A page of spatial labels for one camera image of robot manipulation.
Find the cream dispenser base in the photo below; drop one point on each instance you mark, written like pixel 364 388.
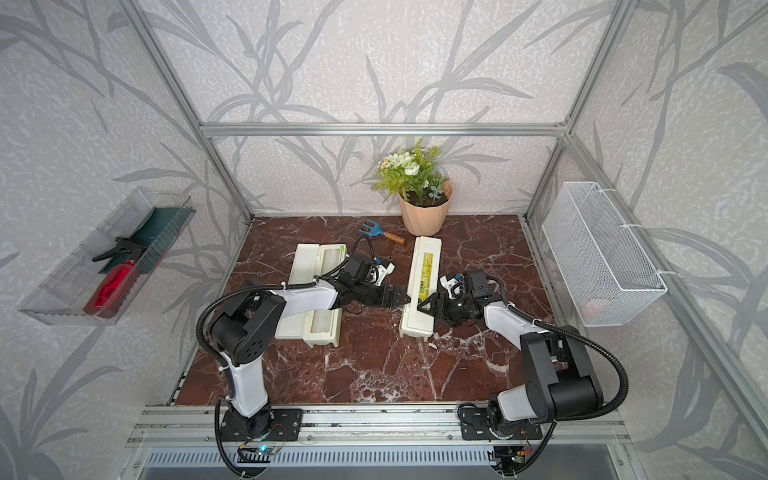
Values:
pixel 307 315

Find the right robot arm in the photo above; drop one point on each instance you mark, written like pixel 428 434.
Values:
pixel 559 381

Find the red spray bottle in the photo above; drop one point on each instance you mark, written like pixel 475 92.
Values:
pixel 119 280

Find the pink flower pot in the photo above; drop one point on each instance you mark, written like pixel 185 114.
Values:
pixel 426 221

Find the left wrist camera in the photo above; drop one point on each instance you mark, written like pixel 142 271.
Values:
pixel 382 268

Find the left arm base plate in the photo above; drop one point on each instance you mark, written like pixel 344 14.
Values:
pixel 275 425

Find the blue hand rake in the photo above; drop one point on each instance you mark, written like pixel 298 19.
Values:
pixel 373 229

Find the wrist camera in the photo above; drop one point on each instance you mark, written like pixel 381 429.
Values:
pixel 453 285
pixel 382 268

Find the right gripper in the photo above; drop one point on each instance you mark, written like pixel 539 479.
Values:
pixel 435 299

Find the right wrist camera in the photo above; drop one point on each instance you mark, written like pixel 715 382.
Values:
pixel 453 285

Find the clear plastic wall tray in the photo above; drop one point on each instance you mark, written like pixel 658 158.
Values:
pixel 96 283

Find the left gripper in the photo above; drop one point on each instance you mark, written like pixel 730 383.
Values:
pixel 382 303

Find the green artificial plant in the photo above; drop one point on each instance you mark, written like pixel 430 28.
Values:
pixel 413 175

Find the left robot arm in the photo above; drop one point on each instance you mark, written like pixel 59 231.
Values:
pixel 237 328

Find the cream dispenser lid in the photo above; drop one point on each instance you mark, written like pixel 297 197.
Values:
pixel 423 281

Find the green folded cloth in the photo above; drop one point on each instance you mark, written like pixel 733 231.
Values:
pixel 157 233

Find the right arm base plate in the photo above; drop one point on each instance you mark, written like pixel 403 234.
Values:
pixel 487 423

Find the white wire basket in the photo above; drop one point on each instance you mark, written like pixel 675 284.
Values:
pixel 608 274

